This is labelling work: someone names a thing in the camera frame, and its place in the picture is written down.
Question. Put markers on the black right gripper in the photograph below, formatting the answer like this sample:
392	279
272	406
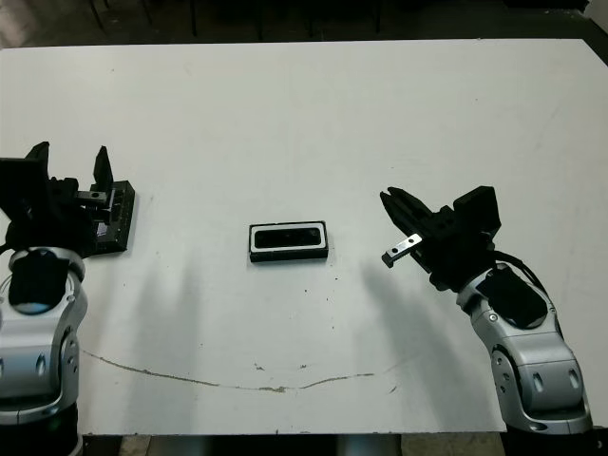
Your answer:
456	252

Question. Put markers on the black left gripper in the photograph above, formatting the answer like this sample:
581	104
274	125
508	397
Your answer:
57	223

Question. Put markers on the black box lid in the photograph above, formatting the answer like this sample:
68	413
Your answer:
121	216

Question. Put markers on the black box base white insert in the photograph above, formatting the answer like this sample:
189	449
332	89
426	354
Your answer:
290	256

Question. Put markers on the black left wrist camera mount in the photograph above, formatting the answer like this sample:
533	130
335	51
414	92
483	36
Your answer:
21	190

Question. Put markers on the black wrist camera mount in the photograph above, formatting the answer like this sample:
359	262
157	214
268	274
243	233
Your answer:
21	190
480	209

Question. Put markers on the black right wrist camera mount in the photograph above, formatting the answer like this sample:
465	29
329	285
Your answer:
480	209

